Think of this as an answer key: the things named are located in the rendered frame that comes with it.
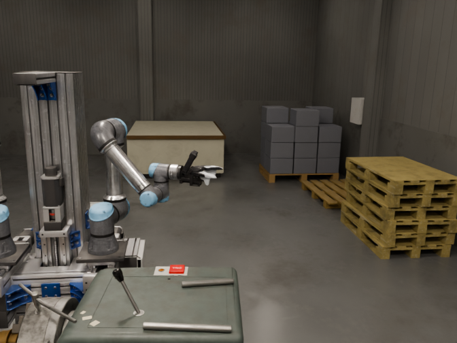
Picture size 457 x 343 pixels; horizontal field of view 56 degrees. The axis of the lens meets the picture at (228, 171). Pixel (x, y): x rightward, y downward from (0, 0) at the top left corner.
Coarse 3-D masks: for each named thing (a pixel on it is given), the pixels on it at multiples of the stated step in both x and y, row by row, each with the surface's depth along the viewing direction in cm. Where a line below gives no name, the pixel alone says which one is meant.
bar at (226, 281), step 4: (196, 280) 164; (200, 280) 164; (204, 280) 164; (208, 280) 164; (212, 280) 165; (216, 280) 165; (220, 280) 165; (224, 280) 165; (228, 280) 165; (232, 280) 166; (184, 284) 162; (188, 284) 163; (192, 284) 163; (196, 284) 163; (200, 284) 164; (204, 284) 164; (208, 284) 164; (212, 284) 164; (216, 284) 165; (220, 284) 165
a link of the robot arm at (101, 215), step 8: (96, 208) 210; (104, 208) 210; (112, 208) 212; (96, 216) 207; (104, 216) 208; (112, 216) 212; (96, 224) 208; (104, 224) 209; (112, 224) 213; (96, 232) 209; (104, 232) 210; (112, 232) 214
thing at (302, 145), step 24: (264, 120) 835; (288, 120) 866; (312, 120) 782; (264, 144) 837; (288, 144) 786; (312, 144) 793; (336, 144) 800; (264, 168) 840; (288, 168) 798; (312, 168) 804; (336, 168) 811
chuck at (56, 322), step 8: (56, 304) 153; (64, 304) 153; (72, 304) 161; (64, 312) 152; (56, 320) 147; (64, 320) 152; (48, 328) 145; (56, 328) 145; (48, 336) 144; (56, 336) 145
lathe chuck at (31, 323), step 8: (32, 304) 153; (48, 304) 153; (32, 312) 149; (48, 312) 149; (24, 320) 147; (32, 320) 147; (40, 320) 147; (48, 320) 147; (24, 328) 145; (32, 328) 145; (40, 328) 145; (24, 336) 144; (32, 336) 144; (40, 336) 144
